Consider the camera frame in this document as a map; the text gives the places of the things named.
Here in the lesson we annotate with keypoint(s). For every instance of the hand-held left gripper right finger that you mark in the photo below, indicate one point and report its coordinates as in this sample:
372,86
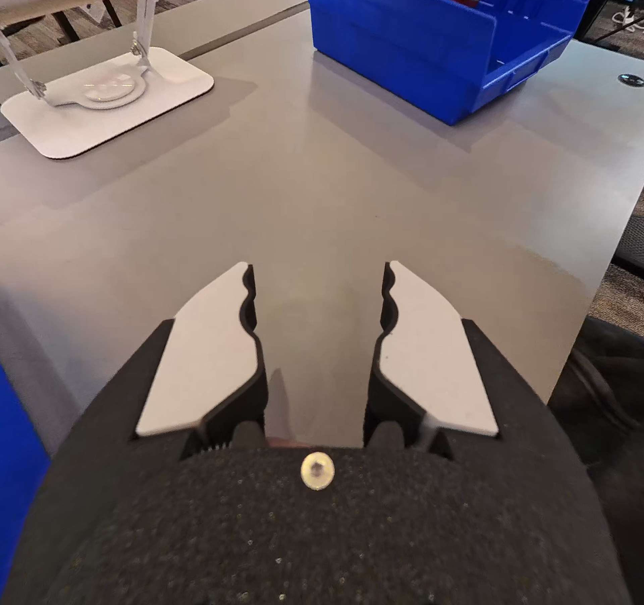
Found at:
432,363

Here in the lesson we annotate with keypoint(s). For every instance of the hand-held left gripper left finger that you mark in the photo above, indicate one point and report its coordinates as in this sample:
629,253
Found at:
201,363

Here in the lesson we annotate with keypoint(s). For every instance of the blue plastic bin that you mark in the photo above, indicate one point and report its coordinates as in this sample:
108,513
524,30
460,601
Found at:
402,51
20,464

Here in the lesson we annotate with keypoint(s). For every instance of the white stand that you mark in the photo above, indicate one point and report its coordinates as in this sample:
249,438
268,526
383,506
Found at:
126,106

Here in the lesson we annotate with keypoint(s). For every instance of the black desk grommet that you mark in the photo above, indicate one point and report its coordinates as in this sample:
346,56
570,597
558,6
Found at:
631,79

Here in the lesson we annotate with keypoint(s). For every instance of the grey desk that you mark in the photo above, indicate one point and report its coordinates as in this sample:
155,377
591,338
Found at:
302,187

